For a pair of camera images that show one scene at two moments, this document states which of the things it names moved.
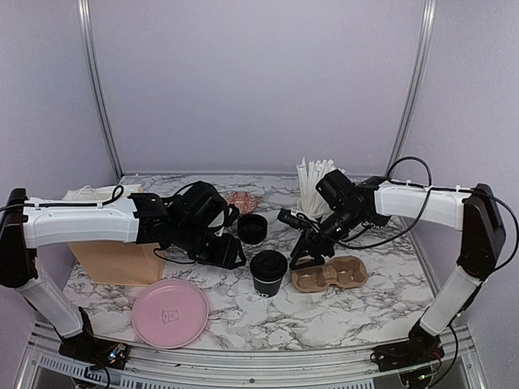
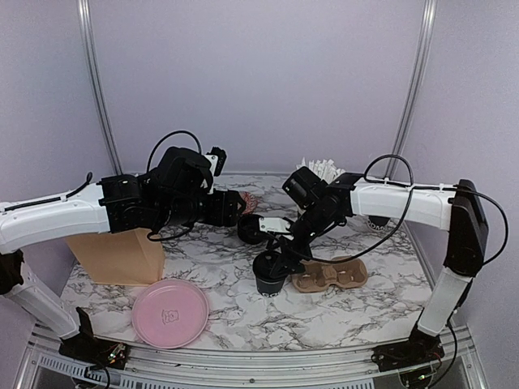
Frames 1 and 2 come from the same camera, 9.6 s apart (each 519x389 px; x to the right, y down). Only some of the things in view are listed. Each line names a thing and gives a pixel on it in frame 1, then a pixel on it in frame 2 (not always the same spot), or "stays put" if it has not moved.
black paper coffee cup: x=267 y=290 stays put
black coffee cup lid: x=268 y=267 stays put
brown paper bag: x=117 y=262 stays put
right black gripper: x=315 y=244 to x=298 y=267
